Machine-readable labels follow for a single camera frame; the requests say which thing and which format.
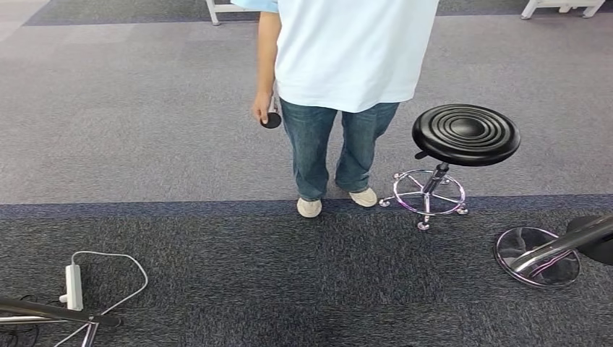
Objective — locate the white power strip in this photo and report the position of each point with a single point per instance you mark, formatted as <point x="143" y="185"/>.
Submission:
<point x="74" y="287"/>

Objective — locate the black round stool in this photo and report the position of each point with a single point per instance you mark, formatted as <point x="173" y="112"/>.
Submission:
<point x="467" y="134"/>

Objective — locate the person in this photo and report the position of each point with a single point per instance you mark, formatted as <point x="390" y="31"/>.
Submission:
<point x="349" y="48"/>

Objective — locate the white table frame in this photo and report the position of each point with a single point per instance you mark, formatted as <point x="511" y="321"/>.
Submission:
<point x="528" y="12"/>
<point x="225" y="7"/>

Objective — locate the chrome barrier stanchion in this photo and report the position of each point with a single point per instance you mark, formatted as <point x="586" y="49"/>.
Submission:
<point x="535" y="261"/>

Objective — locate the person's right forearm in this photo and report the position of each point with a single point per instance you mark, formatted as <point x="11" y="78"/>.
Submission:
<point x="266" y="57"/>

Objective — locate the steel workbench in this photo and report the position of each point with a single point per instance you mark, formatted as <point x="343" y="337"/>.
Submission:
<point x="48" y="309"/>

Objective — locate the person's right hand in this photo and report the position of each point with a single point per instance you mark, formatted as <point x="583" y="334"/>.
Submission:
<point x="262" y="106"/>

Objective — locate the black round remote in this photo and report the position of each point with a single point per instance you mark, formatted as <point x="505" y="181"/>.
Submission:
<point x="272" y="120"/>

